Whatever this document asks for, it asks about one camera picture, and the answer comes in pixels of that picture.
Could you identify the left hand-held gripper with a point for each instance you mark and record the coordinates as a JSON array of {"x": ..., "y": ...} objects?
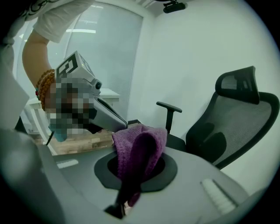
[{"x": 74, "y": 67}]

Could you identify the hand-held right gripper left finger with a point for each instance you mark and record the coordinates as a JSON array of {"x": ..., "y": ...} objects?
[{"x": 83, "y": 175}]

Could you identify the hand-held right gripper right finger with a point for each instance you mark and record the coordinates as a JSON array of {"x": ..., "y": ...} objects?
[{"x": 192, "y": 175}]

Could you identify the purple knitted cloth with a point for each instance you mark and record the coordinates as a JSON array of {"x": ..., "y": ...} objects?
[{"x": 144, "y": 140}]

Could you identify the black chair armrest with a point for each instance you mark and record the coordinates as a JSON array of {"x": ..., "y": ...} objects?
[{"x": 169, "y": 107}]

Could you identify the person's left forearm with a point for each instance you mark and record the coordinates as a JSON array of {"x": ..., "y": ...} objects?
[{"x": 32, "y": 59}]

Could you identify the black mesh office chair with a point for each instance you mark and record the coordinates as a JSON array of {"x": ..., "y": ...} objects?
[{"x": 229, "y": 122}]

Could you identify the person's grey printed shirt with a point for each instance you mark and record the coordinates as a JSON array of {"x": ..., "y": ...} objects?
[{"x": 57, "y": 24}]

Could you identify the black head-worn camera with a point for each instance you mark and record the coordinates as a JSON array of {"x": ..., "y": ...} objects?
[{"x": 175, "y": 7}]

